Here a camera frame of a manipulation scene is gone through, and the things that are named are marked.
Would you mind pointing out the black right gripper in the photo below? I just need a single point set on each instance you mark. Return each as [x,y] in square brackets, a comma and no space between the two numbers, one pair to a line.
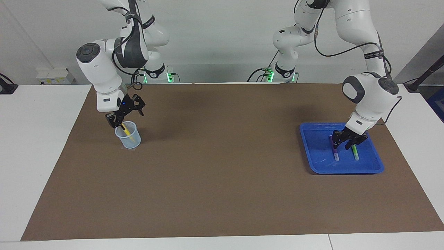
[126,107]

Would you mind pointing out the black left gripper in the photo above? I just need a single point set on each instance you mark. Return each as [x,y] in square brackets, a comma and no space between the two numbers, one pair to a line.
[352,133]

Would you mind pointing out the green pen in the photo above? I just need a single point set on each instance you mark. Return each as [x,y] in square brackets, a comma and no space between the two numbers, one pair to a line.
[356,154]

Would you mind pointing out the purple pen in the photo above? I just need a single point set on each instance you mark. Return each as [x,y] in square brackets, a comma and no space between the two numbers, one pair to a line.
[335,154]

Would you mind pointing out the yellow pen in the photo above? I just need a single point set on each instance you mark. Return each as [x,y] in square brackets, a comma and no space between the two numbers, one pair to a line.
[127,133]

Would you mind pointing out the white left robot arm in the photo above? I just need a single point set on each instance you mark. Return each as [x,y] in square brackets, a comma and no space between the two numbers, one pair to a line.
[371,97]

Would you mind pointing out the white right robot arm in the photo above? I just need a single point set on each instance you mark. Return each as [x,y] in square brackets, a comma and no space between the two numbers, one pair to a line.
[97,69]

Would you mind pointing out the translucent plastic cup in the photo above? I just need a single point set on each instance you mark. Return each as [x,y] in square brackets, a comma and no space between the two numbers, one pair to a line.
[131,142]

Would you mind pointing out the blue plastic tray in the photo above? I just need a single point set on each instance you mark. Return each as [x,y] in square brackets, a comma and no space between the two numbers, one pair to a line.
[319,152]

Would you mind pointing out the blue box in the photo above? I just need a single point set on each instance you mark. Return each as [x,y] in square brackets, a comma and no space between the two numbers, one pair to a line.
[437,104]

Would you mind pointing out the black stand pole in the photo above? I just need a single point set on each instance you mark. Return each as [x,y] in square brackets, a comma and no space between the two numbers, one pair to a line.
[425,75]

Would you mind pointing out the black table clamp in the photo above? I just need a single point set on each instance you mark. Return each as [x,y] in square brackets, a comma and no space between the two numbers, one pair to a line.
[7,88]

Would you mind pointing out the brown table mat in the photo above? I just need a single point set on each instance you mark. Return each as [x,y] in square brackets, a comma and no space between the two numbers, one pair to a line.
[222,194]

